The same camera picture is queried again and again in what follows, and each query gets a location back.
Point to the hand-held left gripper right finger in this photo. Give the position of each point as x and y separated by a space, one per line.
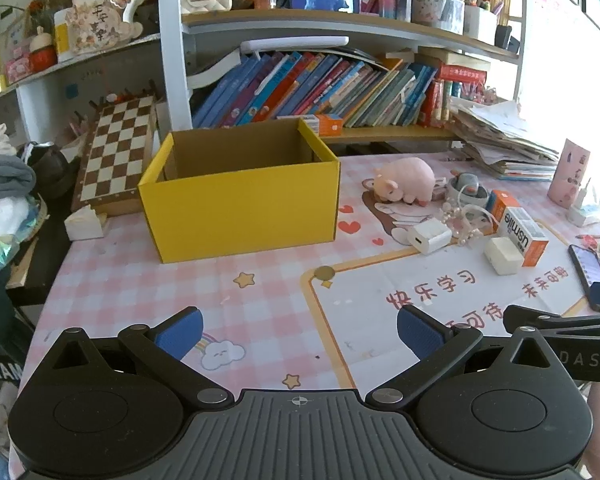
420 332

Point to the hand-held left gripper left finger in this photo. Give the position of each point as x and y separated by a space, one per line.
180 332

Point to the white rectangular block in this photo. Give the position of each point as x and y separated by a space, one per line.
502 255

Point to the orange and white carton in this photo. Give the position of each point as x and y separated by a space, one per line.
525 237

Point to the white power adapter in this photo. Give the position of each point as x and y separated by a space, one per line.
430 236

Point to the small orange carton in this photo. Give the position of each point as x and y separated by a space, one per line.
502 202

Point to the yellow cardboard box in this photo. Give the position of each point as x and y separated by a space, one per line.
240 210

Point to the pink plush pig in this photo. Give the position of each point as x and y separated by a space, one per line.
410 175

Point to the white container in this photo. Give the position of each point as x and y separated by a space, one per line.
480 25

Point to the black smartphone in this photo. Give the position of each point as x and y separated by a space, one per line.
587 265

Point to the pink checkered table mat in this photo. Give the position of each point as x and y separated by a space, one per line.
180 280

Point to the white plug charger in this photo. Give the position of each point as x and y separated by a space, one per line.
580 210

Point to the brass coin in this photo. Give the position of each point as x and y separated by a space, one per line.
325 273

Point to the pink card box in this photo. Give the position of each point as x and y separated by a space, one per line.
570 170

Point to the white tissue pack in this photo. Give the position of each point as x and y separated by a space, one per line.
84 224

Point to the grey plush toy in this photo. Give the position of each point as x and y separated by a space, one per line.
466 182

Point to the wooden chess board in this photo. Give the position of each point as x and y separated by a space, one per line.
115 155

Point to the stack of papers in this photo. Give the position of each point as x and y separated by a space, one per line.
500 135

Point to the orange white shelf carton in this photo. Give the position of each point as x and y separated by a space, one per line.
327 125

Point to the pile of clothes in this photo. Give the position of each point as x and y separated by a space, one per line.
5 180

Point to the bunch of pencils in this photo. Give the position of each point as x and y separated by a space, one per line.
130 94

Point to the row of leaning books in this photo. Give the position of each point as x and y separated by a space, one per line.
330 90

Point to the thick open book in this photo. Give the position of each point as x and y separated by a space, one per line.
215 72

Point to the white bookshelf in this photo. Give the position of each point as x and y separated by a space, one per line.
172 60

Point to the pink patterned box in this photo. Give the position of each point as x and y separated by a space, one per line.
19 70

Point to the white lamp bar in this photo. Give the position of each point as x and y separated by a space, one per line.
295 44

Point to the red round doll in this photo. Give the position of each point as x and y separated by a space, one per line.
42 52

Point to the yellow white can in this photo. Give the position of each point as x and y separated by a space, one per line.
62 35

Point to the cup of pens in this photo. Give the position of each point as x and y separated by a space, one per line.
437 12

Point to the floral rabbit figure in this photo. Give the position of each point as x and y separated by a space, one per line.
100 15

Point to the dark bottle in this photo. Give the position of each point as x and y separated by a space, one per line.
403 5

